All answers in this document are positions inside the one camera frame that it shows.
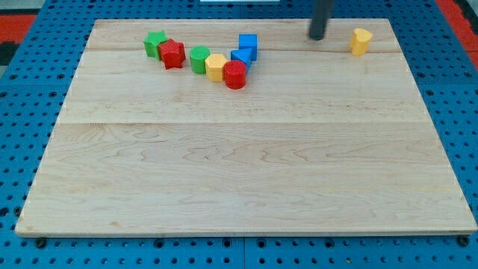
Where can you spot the yellow heart block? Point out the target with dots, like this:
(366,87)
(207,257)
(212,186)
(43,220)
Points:
(360,41)

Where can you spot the blue cube block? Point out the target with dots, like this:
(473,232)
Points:
(249,41)

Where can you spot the yellow hexagon block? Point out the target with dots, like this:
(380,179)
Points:
(214,65)

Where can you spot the green star block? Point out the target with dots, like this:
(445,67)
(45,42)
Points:
(152,41)

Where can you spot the red star block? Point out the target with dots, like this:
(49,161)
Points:
(172,54)

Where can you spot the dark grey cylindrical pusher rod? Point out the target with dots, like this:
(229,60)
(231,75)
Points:
(321,13)

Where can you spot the wooden board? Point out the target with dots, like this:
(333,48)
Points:
(318,142)

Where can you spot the blue triangle block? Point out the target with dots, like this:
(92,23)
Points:
(243,55)

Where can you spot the green cylinder block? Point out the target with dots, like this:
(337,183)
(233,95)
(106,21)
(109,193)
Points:
(198,54)

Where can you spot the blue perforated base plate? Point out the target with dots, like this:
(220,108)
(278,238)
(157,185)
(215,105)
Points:
(47,46)

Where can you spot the red cylinder block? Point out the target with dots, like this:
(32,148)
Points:
(234,73)

